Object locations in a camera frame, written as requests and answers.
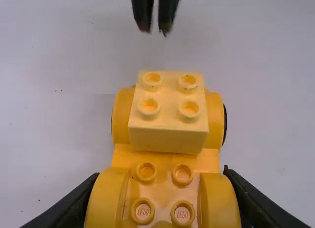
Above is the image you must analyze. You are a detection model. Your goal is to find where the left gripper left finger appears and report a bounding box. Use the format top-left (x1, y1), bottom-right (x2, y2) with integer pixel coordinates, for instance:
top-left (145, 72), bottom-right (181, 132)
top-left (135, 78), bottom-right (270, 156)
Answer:
top-left (19, 172), bottom-right (100, 228)

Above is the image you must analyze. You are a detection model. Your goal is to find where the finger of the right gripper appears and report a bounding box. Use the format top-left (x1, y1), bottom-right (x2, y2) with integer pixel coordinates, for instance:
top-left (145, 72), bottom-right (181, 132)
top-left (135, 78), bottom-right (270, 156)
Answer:
top-left (157, 0), bottom-right (183, 38)
top-left (129, 0), bottom-right (156, 33)

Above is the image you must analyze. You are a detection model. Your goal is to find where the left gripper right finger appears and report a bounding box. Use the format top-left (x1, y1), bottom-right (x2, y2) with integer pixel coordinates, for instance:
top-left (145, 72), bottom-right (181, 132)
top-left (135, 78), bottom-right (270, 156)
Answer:
top-left (222, 165), bottom-right (312, 228)

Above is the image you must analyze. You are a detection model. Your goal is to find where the yellow toy car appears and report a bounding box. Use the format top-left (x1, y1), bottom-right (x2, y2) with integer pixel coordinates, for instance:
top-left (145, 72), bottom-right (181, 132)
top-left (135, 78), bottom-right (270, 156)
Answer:
top-left (83, 69), bottom-right (241, 228)

